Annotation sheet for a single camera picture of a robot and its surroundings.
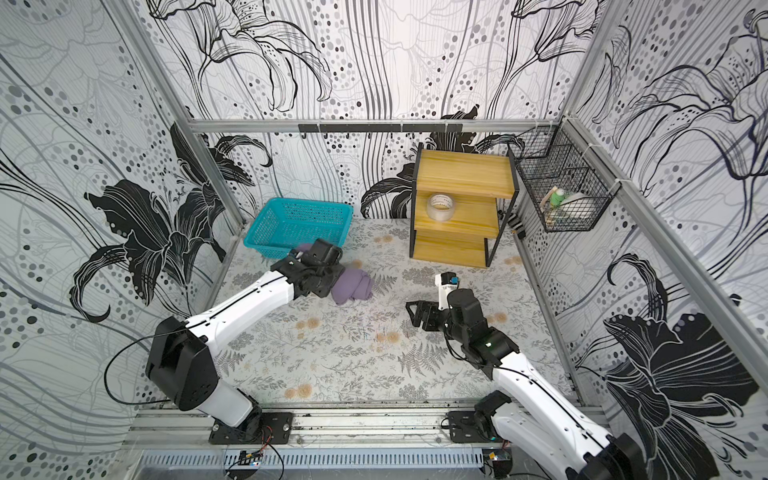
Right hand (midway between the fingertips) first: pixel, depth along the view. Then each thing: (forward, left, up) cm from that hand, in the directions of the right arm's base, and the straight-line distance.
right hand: (420, 303), depth 79 cm
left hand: (+10, +23, -1) cm, 25 cm away
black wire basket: (+33, -46, +13) cm, 58 cm away
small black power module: (-33, -19, -17) cm, 42 cm away
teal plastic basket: (+44, +52, -14) cm, 69 cm away
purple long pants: (+5, +17, +3) cm, 18 cm away
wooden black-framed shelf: (+37, -15, +3) cm, 40 cm away
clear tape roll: (+36, -9, +1) cm, 37 cm away
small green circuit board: (-33, +42, -17) cm, 57 cm away
